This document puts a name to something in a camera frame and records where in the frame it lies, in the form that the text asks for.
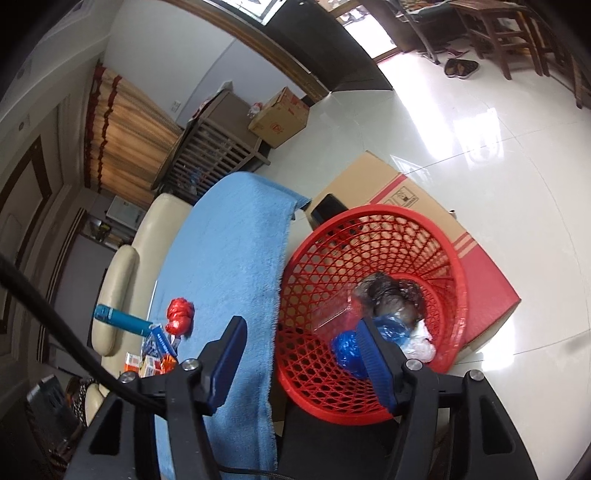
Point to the blue terry table cloth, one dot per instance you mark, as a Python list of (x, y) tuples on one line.
[(231, 254)]

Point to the red plastic bag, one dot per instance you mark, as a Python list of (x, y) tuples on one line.
[(179, 316)]

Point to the dark display cabinet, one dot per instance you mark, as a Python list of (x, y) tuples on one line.
[(99, 228)]

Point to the small cardboard box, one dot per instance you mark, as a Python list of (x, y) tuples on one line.
[(281, 117)]

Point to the orange and white carton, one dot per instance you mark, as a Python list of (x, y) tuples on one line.
[(131, 362)]

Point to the black metal chair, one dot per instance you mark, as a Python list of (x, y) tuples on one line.
[(415, 27)]

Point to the wooden chair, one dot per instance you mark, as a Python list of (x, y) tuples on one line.
[(568, 50)]

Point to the small clear container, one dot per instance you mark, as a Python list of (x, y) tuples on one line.
[(256, 110)]

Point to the wooden stool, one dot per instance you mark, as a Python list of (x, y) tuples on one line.
[(496, 27)]

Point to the clear plastic wrapper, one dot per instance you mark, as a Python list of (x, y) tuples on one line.
[(332, 318)]

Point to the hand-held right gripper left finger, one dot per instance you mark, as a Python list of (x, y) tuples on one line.
[(226, 364)]

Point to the white plastic bag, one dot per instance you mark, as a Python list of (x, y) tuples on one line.
[(420, 344)]

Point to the black plastic bag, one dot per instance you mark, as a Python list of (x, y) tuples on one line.
[(388, 295)]

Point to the large cardboard box red print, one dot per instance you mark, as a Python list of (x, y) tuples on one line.
[(485, 286)]

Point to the black rectangular case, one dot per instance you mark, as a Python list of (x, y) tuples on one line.
[(325, 210)]

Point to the red plastic mesh basket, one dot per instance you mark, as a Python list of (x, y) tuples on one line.
[(323, 258)]

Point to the tan curtain with red trim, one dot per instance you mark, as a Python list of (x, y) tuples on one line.
[(129, 134)]

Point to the teal thermos bottle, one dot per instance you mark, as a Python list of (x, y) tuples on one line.
[(120, 318)]

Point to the cream leather sofa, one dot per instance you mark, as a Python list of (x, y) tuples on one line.
[(124, 277)]

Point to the dark door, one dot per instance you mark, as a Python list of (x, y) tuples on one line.
[(332, 50)]

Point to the black white spotted cloth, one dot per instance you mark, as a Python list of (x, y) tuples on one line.
[(78, 397)]

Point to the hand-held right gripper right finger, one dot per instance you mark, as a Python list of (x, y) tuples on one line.
[(378, 364)]

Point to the white refrigerator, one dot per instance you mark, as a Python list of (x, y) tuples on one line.
[(123, 212)]

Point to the dark slipper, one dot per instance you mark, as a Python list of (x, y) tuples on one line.
[(453, 68), (470, 69)]

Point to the blue plastic bag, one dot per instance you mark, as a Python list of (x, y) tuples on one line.
[(346, 348)]

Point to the blue foil packet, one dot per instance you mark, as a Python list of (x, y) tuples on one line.
[(159, 344)]

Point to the wooden slatted crib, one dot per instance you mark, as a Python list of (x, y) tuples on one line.
[(207, 143)]

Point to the orange packet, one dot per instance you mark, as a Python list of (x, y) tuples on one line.
[(159, 367)]

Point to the dark bag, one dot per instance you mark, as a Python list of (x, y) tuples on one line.
[(51, 415)]

